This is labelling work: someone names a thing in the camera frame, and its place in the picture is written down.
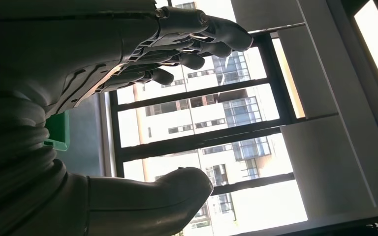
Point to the green plastic crate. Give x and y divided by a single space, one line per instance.
58 130

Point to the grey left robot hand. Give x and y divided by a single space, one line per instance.
62 42

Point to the dark window frame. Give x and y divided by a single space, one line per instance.
202 140

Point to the pale building outside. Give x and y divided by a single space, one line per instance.
176 120

